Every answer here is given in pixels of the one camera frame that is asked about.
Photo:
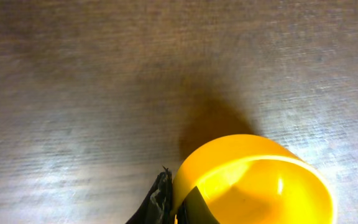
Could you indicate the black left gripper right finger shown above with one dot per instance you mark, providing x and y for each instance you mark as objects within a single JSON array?
[{"x": 194, "y": 210}]

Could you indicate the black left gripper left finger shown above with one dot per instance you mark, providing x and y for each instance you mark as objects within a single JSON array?
[{"x": 157, "y": 205}]

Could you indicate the yellow plastic bowl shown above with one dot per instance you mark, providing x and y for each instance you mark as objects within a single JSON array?
[{"x": 245, "y": 178}]

